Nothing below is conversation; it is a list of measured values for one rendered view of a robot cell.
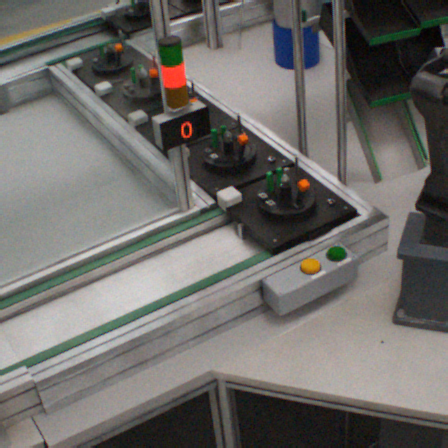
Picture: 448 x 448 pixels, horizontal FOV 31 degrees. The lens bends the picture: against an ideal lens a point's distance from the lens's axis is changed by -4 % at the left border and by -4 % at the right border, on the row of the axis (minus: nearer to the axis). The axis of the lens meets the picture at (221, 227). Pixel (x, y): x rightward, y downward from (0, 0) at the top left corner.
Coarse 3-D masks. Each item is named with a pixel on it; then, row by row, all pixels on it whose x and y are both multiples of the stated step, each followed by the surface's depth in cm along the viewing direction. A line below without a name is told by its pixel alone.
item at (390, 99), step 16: (320, 16) 196; (352, 32) 198; (352, 48) 195; (368, 48) 195; (384, 48) 196; (352, 64) 188; (368, 64) 193; (384, 64) 193; (400, 64) 191; (368, 80) 190; (384, 80) 191; (400, 80) 191; (368, 96) 185; (384, 96) 188; (400, 96) 186
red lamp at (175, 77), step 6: (162, 66) 174; (180, 66) 173; (162, 72) 175; (168, 72) 173; (174, 72) 173; (180, 72) 174; (162, 78) 176; (168, 78) 174; (174, 78) 174; (180, 78) 175; (168, 84) 175; (174, 84) 175; (180, 84) 176
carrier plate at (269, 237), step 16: (288, 176) 206; (304, 176) 205; (240, 192) 202; (256, 192) 201; (320, 192) 199; (240, 208) 197; (256, 208) 196; (320, 208) 194; (336, 208) 193; (352, 208) 193; (256, 224) 191; (272, 224) 191; (288, 224) 190; (304, 224) 190; (320, 224) 189; (336, 224) 191; (272, 240) 186; (288, 240) 186
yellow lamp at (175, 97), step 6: (186, 84) 177; (168, 90) 176; (174, 90) 176; (180, 90) 176; (186, 90) 178; (168, 96) 177; (174, 96) 177; (180, 96) 177; (186, 96) 178; (168, 102) 179; (174, 102) 178; (180, 102) 178; (186, 102) 179
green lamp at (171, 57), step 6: (180, 42) 171; (162, 48) 170; (168, 48) 170; (174, 48) 170; (180, 48) 171; (162, 54) 171; (168, 54) 171; (174, 54) 171; (180, 54) 172; (162, 60) 172; (168, 60) 172; (174, 60) 172; (180, 60) 173; (168, 66) 173; (174, 66) 173
